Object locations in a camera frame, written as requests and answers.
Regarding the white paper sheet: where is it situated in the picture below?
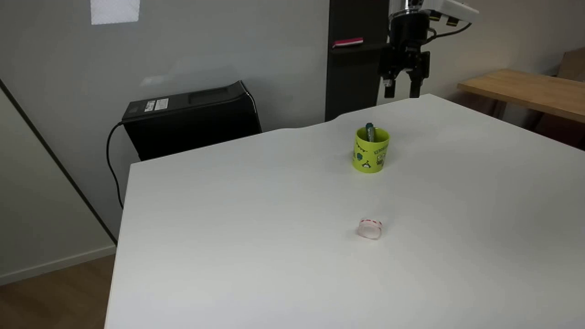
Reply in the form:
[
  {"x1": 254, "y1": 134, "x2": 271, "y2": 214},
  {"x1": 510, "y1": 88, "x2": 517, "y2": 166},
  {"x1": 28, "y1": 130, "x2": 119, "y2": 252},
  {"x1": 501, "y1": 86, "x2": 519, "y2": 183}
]
[{"x1": 90, "y1": 0, "x2": 143, "y2": 28}]

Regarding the small clear plastic piece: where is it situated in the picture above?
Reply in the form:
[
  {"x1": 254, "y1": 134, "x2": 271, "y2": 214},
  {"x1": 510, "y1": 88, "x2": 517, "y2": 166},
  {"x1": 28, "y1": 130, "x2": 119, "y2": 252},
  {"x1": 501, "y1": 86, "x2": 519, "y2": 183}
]
[{"x1": 355, "y1": 216, "x2": 388, "y2": 241}]

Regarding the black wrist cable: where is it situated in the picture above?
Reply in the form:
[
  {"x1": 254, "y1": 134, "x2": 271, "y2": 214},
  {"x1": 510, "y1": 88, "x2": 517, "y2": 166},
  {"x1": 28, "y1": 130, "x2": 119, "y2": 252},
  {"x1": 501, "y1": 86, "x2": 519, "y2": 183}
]
[{"x1": 426, "y1": 20, "x2": 474, "y2": 44}]

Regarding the tall black panel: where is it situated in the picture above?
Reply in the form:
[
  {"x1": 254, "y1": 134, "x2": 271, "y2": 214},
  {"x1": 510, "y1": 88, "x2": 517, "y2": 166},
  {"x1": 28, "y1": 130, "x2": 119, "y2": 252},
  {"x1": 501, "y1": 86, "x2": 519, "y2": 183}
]
[{"x1": 324, "y1": 0, "x2": 391, "y2": 123}]

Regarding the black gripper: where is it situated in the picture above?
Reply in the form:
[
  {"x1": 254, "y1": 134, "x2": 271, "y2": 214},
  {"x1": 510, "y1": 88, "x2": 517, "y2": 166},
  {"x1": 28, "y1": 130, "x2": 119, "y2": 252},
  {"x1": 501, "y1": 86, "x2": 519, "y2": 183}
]
[{"x1": 380, "y1": 13, "x2": 433, "y2": 101}]

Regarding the pink sticker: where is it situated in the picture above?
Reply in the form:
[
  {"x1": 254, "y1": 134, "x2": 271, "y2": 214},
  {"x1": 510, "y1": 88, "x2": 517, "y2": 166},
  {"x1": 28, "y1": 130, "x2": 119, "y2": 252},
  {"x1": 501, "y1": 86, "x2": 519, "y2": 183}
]
[{"x1": 331, "y1": 37, "x2": 366, "y2": 50}]

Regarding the black power cable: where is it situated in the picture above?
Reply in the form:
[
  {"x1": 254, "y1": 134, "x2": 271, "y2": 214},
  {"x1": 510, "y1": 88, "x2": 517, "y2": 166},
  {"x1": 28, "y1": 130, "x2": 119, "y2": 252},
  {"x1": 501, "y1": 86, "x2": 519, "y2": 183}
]
[{"x1": 104, "y1": 119, "x2": 128, "y2": 210}]

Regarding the wooden side table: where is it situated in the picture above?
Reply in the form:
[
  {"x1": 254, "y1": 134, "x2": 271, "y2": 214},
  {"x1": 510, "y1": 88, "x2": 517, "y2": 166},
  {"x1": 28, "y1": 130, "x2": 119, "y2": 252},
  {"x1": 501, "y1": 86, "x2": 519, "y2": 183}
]
[{"x1": 457, "y1": 68, "x2": 585, "y2": 152}]

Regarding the brown box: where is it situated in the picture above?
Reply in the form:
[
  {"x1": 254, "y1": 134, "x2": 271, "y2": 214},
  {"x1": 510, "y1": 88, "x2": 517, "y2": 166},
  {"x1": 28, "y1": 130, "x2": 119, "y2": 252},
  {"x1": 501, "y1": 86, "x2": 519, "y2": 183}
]
[{"x1": 556, "y1": 46, "x2": 585, "y2": 84}]

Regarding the yellow-green mug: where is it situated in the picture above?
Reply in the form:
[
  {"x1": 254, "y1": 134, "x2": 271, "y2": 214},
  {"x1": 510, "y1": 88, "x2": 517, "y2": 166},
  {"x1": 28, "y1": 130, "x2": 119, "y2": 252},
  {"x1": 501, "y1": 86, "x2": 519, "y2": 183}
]
[{"x1": 351, "y1": 126, "x2": 391, "y2": 176}]

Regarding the black computer box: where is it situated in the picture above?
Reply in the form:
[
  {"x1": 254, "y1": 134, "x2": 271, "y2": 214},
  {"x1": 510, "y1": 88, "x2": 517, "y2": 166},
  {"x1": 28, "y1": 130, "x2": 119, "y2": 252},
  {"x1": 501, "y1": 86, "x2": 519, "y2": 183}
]
[{"x1": 121, "y1": 81, "x2": 263, "y2": 163}]

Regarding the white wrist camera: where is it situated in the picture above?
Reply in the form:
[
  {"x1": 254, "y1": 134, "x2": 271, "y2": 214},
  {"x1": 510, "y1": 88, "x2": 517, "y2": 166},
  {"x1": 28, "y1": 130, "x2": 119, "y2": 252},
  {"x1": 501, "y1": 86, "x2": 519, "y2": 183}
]
[{"x1": 422, "y1": 0, "x2": 481, "y2": 28}]

